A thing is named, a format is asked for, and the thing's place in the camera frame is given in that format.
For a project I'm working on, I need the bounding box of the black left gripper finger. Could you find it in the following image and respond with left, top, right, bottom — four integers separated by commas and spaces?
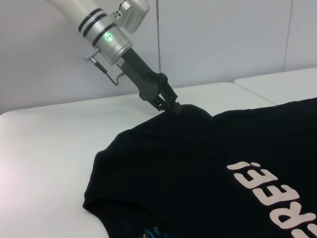
162, 95, 185, 117
151, 96, 172, 113

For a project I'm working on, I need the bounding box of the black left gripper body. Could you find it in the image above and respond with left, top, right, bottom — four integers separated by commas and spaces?
116, 49, 179, 112

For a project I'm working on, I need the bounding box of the black shirt with FREE print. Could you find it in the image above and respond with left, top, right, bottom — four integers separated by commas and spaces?
83, 97, 317, 238

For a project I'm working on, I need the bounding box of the left arm connector cable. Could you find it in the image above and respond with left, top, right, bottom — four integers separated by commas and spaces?
83, 48, 124, 86

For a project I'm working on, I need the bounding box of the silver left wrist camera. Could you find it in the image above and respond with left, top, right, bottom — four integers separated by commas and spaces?
112, 0, 151, 34

